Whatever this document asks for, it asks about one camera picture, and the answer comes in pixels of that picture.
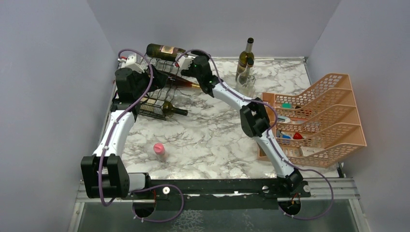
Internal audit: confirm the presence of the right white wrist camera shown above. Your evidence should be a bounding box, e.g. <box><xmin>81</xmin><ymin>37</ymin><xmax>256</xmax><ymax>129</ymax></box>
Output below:
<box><xmin>175</xmin><ymin>55</ymin><xmax>195</xmax><ymax>70</ymax></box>

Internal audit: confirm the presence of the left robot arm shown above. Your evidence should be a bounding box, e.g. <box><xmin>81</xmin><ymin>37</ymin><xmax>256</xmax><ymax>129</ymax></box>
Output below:
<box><xmin>80</xmin><ymin>65</ymin><xmax>168</xmax><ymax>199</ymax></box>

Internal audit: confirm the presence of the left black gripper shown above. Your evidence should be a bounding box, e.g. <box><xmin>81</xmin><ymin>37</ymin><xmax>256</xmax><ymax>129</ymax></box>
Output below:
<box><xmin>132</xmin><ymin>64</ymin><xmax>168</xmax><ymax>98</ymax></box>

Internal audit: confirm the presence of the black wire wine rack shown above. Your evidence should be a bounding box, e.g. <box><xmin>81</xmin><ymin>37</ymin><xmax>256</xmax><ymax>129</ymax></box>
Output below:
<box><xmin>140</xmin><ymin>55</ymin><xmax>188</xmax><ymax>104</ymax></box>

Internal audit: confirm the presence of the dark green wine bottle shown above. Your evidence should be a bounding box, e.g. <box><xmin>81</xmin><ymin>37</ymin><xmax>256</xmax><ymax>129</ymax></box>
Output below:
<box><xmin>139</xmin><ymin>98</ymin><xmax>188</xmax><ymax>120</ymax></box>
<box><xmin>146</xmin><ymin>43</ymin><xmax>186</xmax><ymax>62</ymax></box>

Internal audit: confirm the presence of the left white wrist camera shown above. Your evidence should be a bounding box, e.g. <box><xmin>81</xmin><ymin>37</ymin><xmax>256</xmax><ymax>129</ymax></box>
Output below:
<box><xmin>118</xmin><ymin>53</ymin><xmax>146</xmax><ymax>73</ymax></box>

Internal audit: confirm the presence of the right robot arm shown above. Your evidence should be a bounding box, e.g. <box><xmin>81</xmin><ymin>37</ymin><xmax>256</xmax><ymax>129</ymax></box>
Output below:
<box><xmin>176</xmin><ymin>55</ymin><xmax>303</xmax><ymax>197</ymax></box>

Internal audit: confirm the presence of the red triangular item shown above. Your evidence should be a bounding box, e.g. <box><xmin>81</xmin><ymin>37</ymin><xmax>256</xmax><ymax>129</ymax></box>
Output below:
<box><xmin>293</xmin><ymin>132</ymin><xmax>304</xmax><ymax>140</ymax></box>

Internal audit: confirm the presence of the small pink capped bottle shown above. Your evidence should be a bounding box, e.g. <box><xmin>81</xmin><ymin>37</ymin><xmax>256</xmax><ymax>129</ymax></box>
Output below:
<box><xmin>153</xmin><ymin>143</ymin><xmax>168</xmax><ymax>160</ymax></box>

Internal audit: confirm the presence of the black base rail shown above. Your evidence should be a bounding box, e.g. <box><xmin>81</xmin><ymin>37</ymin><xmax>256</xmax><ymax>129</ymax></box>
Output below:
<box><xmin>127</xmin><ymin>178</ymin><xmax>311</xmax><ymax>211</ymax></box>

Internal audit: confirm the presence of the green wine bottle tan label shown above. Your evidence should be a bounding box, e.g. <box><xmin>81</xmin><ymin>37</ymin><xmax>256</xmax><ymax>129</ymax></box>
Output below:
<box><xmin>235</xmin><ymin>37</ymin><xmax>254</xmax><ymax>78</ymax></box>

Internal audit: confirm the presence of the purple cable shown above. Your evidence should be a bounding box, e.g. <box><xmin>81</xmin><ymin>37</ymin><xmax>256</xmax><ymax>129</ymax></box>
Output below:
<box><xmin>174</xmin><ymin>48</ymin><xmax>335</xmax><ymax>221</ymax></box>
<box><xmin>98</xmin><ymin>48</ymin><xmax>154</xmax><ymax>207</ymax></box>

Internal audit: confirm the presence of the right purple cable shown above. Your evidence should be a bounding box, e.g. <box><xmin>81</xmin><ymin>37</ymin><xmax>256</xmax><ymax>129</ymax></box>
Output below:
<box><xmin>174</xmin><ymin>48</ymin><xmax>335</xmax><ymax>221</ymax></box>

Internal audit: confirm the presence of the orange plastic desk organizer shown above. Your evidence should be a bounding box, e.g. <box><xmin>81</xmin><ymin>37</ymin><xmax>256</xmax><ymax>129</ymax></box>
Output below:
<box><xmin>261</xmin><ymin>73</ymin><xmax>367</xmax><ymax>168</ymax></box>

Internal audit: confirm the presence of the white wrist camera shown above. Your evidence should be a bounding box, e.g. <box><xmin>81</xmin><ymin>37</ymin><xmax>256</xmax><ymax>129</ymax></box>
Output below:
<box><xmin>175</xmin><ymin>55</ymin><xmax>195</xmax><ymax>70</ymax></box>
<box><xmin>118</xmin><ymin>53</ymin><xmax>146</xmax><ymax>73</ymax></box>

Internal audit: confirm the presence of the clear glass wine bottle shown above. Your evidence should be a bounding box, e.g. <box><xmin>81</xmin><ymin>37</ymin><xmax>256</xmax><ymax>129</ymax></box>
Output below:
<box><xmin>235</xmin><ymin>58</ymin><xmax>256</xmax><ymax>98</ymax></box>

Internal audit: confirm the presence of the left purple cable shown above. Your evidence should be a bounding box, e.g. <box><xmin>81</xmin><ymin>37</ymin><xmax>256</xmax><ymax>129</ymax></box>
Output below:
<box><xmin>98</xmin><ymin>48</ymin><xmax>154</xmax><ymax>207</ymax></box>

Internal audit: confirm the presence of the amber bottle gold cap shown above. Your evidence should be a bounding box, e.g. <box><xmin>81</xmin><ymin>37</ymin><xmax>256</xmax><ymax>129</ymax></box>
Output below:
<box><xmin>165</xmin><ymin>72</ymin><xmax>201</xmax><ymax>89</ymax></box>

